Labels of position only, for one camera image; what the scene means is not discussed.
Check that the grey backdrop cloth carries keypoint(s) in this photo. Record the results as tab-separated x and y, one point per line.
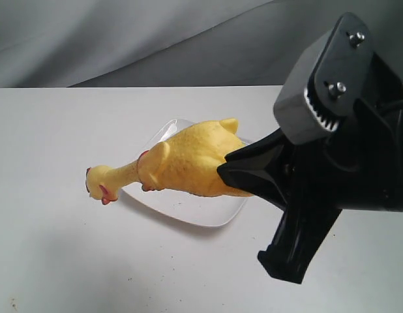
175	43

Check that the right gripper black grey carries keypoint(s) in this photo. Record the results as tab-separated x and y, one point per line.
341	109

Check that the white square plate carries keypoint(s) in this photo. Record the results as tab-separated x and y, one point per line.
184	207

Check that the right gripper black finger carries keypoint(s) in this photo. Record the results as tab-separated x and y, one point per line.
268	168
300	233

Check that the yellow rubber chicken toy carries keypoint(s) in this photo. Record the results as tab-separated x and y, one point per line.
186	162

